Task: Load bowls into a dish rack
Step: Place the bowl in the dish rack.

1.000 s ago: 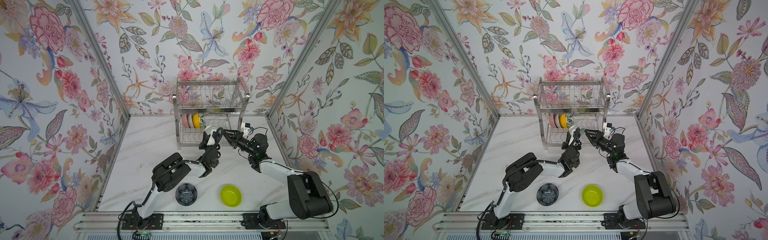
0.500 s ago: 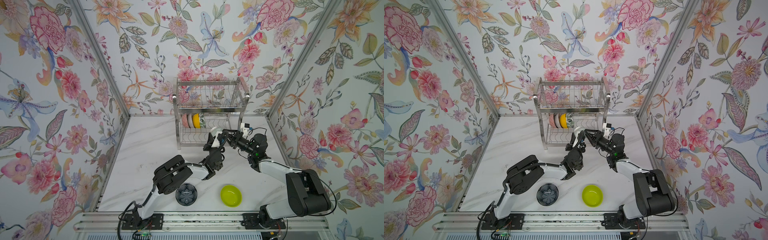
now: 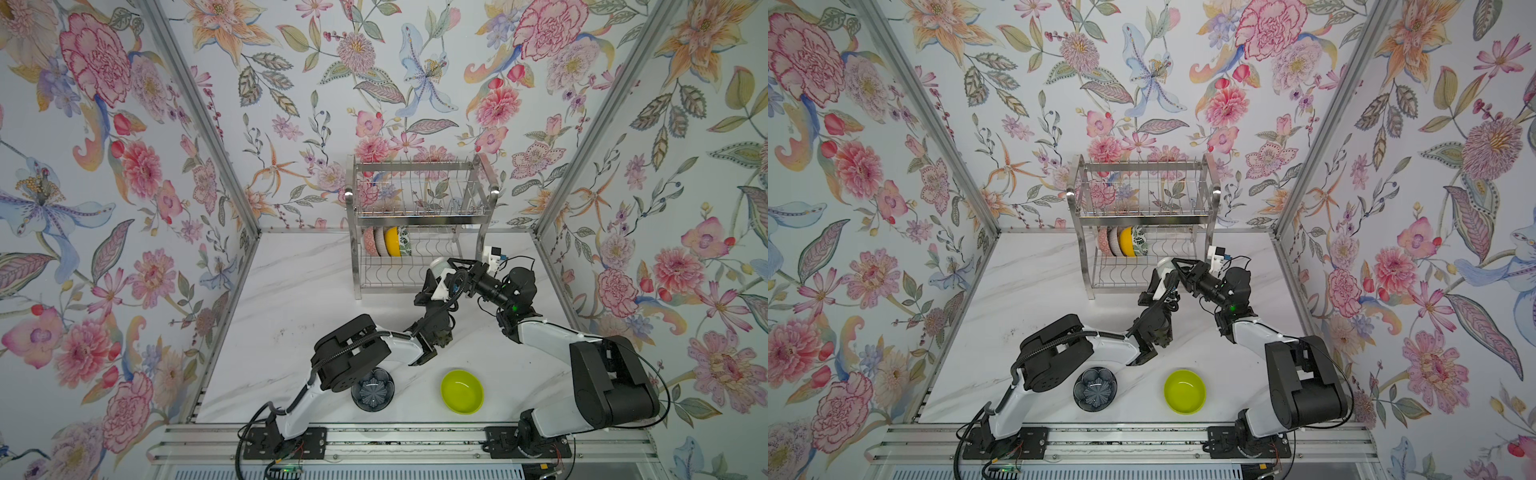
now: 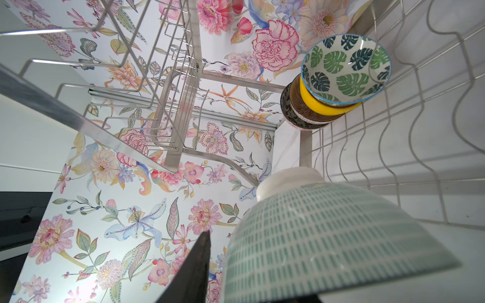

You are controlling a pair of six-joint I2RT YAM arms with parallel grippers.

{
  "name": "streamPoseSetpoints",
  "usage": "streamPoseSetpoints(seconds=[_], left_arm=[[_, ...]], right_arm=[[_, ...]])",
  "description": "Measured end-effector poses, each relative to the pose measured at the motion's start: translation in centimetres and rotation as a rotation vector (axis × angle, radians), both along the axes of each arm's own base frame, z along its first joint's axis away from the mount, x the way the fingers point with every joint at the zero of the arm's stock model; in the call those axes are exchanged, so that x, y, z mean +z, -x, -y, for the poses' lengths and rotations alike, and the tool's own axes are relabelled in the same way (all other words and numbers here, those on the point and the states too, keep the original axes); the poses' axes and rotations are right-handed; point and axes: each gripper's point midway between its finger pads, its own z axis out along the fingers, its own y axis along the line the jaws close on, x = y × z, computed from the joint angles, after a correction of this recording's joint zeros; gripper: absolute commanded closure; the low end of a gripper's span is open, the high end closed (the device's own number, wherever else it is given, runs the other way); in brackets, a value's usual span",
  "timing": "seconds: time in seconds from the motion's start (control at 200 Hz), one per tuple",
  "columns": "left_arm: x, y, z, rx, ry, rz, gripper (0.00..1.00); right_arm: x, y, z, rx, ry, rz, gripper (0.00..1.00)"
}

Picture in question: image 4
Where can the pale celadon bowl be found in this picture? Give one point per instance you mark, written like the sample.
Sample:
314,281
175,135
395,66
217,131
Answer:
306,237

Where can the steel two-tier dish rack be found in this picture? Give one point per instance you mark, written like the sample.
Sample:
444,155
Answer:
418,144

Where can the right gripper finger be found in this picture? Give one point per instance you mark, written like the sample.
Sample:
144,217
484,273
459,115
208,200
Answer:
190,284

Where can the pink striped bowl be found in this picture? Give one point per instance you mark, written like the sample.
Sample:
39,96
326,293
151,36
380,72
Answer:
302,110

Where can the yellow bowl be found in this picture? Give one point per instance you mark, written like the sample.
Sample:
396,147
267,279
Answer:
320,108

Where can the green leaf pattern bowl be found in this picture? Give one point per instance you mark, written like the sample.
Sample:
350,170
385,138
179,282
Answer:
346,69

